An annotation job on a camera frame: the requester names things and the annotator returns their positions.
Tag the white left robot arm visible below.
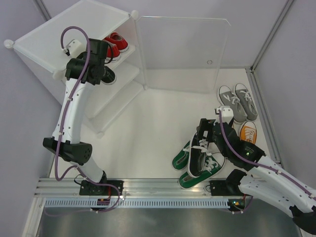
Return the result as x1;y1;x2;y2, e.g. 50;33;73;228
43;39;116;196

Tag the grey sneaker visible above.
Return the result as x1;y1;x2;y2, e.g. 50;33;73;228
217;85;247;123
235;83;258;121

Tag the right orange sneaker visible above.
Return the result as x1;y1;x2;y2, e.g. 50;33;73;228
239;121;257;144

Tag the aluminium mounting rail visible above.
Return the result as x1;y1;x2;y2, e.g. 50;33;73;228
34;178;214;198

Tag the aluminium corner frame post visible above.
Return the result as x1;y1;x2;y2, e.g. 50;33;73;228
246;0;296;165

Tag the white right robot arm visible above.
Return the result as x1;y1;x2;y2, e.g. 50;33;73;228
188;118;316;235

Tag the clear acrylic cabinet door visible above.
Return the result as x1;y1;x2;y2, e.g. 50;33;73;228
136;16;231;94

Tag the white plastic shoe cabinet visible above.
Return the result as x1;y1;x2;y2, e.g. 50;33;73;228
3;0;146;136

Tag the left grey sneaker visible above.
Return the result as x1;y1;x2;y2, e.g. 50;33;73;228
217;85;247;123

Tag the right green sneaker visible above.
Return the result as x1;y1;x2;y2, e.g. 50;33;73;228
178;153;226;189

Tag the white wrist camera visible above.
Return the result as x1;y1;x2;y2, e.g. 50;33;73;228
63;39;85;58
214;106;234;123

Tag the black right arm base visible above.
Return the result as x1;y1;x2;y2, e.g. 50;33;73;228
209;180;244;197

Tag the left green sneaker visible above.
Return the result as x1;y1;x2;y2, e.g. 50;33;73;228
172;141;191;171

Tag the black sneaker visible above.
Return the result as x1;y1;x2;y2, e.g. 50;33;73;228
101;66;117;85
188;133;209;178

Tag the green sneaker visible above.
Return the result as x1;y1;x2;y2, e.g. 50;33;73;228
178;153;226;189
172;141;191;171

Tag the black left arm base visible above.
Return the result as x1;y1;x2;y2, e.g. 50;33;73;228
79;180;124;196

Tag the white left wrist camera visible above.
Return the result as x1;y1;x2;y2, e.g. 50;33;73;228
63;39;85;58

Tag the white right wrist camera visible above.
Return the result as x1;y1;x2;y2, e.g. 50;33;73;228
214;106;234;123

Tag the white slotted cable duct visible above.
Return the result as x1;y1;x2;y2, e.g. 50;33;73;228
44;197;230;209

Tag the red sneaker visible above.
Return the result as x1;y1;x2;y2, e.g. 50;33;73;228
105;41;120;64
104;32;129;53

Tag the right grey sneaker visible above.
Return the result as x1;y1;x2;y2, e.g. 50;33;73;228
235;83;258;121

